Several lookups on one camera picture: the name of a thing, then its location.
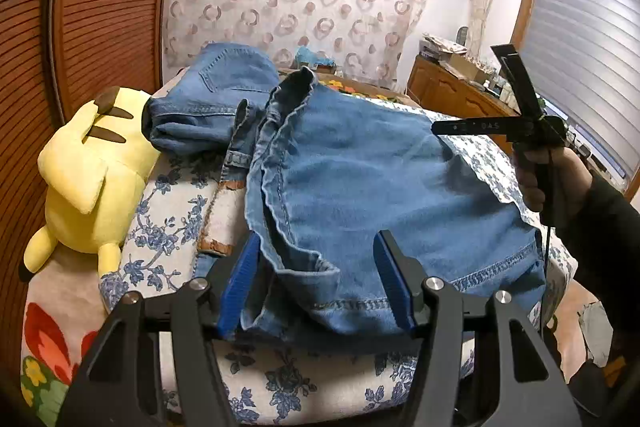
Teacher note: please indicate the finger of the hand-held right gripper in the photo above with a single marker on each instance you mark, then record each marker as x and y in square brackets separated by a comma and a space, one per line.
[475, 127]
[520, 82]

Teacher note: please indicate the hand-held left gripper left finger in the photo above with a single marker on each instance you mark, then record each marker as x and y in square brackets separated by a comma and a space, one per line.
[240, 287]

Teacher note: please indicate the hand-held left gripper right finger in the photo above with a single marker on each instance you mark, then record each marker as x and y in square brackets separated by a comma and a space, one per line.
[395, 282]

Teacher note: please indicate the blue denim pants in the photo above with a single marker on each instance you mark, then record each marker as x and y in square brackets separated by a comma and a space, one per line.
[215, 97]
[375, 187]

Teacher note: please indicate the person's right forearm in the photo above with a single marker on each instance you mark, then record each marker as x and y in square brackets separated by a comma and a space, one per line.
[605, 232]

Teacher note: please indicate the person's right hand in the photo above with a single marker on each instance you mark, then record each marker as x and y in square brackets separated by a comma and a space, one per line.
[567, 177]

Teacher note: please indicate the wooden cabinet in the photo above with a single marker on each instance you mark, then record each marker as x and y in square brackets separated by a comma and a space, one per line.
[450, 92]

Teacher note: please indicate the open cardboard box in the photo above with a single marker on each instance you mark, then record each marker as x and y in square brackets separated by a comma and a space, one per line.
[465, 68]

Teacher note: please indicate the grey window blind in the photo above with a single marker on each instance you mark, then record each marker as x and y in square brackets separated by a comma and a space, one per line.
[575, 32]

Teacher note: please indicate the patterned flat box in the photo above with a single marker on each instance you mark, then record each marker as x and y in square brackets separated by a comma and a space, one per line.
[442, 44]

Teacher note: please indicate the white sheet with blue flowers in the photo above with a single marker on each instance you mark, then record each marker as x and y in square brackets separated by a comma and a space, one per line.
[165, 207]

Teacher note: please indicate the small cardboard box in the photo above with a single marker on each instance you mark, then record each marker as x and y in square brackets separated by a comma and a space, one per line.
[327, 68]

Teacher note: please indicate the blue cloth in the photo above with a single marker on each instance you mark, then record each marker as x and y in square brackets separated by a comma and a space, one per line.
[312, 56]

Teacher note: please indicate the yellow plush toy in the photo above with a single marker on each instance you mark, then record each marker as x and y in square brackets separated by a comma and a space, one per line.
[85, 167]

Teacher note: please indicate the grey cloth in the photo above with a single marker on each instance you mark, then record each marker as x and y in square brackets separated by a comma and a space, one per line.
[595, 332]

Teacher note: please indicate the slatted wooden door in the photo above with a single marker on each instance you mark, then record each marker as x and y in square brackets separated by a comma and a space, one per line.
[100, 7]

